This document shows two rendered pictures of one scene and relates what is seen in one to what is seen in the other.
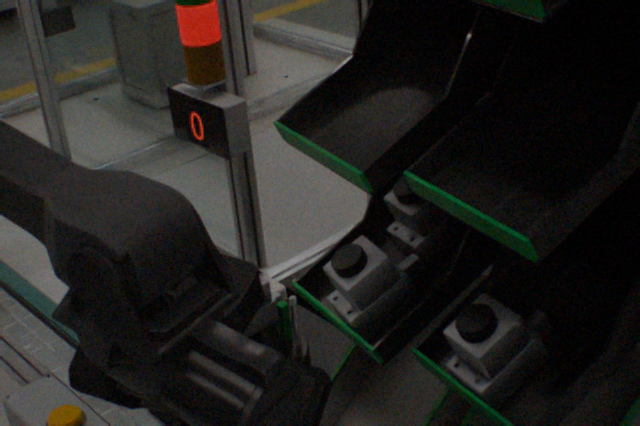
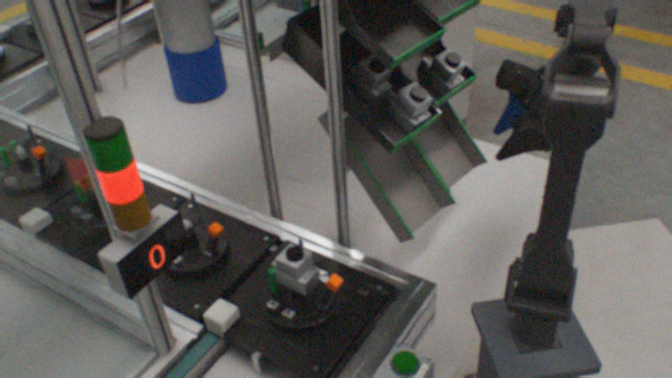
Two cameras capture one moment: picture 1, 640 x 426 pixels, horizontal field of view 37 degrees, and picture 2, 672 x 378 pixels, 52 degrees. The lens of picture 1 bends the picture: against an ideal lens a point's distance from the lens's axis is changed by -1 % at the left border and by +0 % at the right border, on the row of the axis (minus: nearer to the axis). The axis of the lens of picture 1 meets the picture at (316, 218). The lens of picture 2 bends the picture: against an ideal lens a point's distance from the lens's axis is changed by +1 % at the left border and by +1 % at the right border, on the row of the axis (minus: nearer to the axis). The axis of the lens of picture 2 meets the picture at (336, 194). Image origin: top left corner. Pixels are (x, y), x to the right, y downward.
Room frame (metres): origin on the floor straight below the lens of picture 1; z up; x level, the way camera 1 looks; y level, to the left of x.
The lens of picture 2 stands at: (1.08, 0.89, 1.87)
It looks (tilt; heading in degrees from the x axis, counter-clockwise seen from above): 39 degrees down; 255
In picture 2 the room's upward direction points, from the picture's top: 4 degrees counter-clockwise
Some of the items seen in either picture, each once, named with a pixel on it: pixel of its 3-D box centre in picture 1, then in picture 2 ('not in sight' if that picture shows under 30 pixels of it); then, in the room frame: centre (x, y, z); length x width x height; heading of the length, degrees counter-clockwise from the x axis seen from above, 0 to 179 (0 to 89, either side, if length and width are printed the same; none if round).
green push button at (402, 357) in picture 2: not in sight; (405, 364); (0.82, 0.27, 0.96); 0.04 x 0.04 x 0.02
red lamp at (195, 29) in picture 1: (198, 21); (119, 177); (1.17, 0.12, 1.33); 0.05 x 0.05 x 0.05
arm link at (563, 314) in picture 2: not in sight; (539, 288); (0.65, 0.34, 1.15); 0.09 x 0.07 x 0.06; 144
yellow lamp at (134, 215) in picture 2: (204, 59); (129, 206); (1.17, 0.12, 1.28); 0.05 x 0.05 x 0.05
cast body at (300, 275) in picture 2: (250, 297); (291, 264); (0.95, 0.09, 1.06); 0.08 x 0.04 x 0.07; 129
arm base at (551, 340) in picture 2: not in sight; (535, 318); (0.65, 0.35, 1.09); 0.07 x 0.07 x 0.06; 80
